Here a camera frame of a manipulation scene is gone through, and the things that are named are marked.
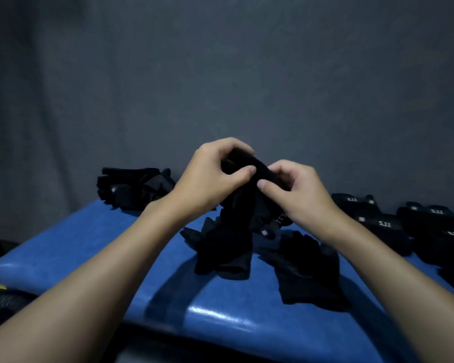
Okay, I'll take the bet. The person's left hand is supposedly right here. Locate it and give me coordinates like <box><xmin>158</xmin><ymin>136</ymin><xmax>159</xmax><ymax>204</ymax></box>
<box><xmin>170</xmin><ymin>137</ymin><xmax>257</xmax><ymax>223</ymax></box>

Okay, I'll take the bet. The person's right forearm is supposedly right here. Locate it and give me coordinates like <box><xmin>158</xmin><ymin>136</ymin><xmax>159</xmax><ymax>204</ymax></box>
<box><xmin>321</xmin><ymin>215</ymin><xmax>454</xmax><ymax>363</ymax></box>

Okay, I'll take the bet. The person's right hand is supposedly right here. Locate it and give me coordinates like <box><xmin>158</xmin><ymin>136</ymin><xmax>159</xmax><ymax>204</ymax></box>
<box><xmin>257</xmin><ymin>159</ymin><xmax>343</xmax><ymax>243</ymax></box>

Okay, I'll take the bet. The pile of black gloves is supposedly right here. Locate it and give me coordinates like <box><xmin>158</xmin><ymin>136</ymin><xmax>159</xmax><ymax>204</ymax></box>
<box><xmin>96</xmin><ymin>167</ymin><xmax>177</xmax><ymax>211</ymax></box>

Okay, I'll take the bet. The blue padded bench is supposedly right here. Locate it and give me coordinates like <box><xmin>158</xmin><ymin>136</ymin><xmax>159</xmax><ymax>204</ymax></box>
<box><xmin>0</xmin><ymin>200</ymin><xmax>454</xmax><ymax>363</ymax></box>

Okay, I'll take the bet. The person's left forearm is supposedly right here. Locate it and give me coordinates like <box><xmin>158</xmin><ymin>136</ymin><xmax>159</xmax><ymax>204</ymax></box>
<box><xmin>0</xmin><ymin>200</ymin><xmax>186</xmax><ymax>363</ymax></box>

